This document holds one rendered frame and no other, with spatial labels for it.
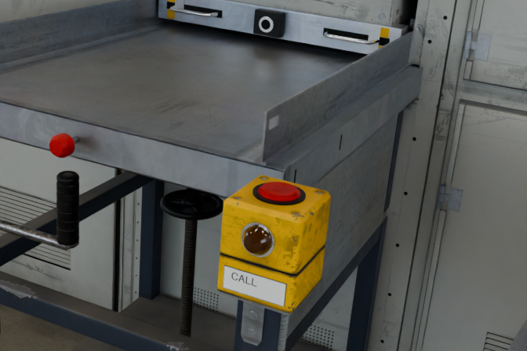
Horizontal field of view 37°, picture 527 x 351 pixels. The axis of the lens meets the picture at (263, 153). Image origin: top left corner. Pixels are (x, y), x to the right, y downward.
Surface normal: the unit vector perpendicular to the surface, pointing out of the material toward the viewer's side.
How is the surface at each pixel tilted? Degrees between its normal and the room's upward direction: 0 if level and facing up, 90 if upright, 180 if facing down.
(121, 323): 0
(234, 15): 90
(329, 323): 90
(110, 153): 90
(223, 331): 0
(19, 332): 0
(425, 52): 90
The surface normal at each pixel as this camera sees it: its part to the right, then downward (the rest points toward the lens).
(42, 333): 0.08, -0.94
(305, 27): -0.43, 0.28
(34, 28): 0.90, 0.22
